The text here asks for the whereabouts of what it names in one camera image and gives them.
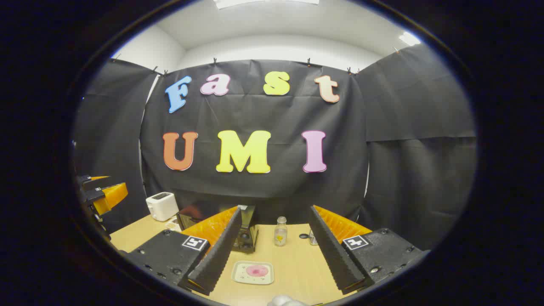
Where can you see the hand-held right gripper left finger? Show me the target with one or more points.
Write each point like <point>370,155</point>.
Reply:
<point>221,250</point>

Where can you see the ceiling light panel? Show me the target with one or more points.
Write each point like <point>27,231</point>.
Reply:
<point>409,38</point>
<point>263,2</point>

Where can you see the white toaster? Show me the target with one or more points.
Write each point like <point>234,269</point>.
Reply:
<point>161,206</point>

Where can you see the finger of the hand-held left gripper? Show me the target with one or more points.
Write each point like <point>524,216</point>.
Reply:
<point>87,183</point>
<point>112,195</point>

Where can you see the metal mesh holder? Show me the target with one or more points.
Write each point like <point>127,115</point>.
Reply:
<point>313,239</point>

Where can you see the pink meat slice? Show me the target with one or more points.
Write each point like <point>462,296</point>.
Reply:
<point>257,270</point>

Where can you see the clear drink bottle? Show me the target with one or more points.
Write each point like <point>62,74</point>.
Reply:
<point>280,233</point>

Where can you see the black electric oven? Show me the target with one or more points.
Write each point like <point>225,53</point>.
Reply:
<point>248,223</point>

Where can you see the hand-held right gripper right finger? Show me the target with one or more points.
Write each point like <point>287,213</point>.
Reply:
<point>333,255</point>

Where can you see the white square plate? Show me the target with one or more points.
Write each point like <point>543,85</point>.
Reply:
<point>240,276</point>

